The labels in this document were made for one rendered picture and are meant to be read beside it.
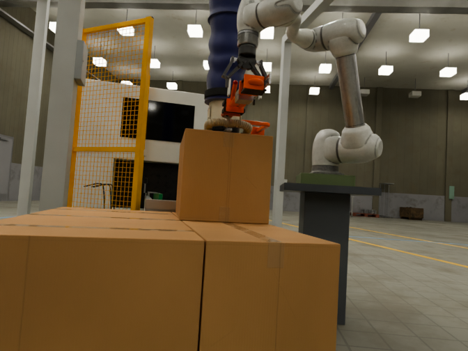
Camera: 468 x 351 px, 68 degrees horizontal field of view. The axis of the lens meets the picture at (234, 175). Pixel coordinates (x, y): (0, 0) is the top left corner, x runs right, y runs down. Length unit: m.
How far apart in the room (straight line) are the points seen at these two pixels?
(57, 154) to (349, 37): 2.14
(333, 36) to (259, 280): 1.34
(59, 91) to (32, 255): 2.15
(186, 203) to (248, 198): 0.28
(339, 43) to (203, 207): 1.06
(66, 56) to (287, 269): 2.48
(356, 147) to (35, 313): 1.61
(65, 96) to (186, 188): 1.68
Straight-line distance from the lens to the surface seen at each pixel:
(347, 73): 1.96
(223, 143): 1.55
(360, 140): 1.98
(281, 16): 1.48
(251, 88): 1.27
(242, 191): 1.55
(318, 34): 1.99
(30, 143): 5.20
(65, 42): 3.10
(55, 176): 2.91
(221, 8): 1.98
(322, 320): 1.10
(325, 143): 2.08
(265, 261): 0.98
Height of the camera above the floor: 0.67
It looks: 3 degrees up
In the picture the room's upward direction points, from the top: 4 degrees clockwise
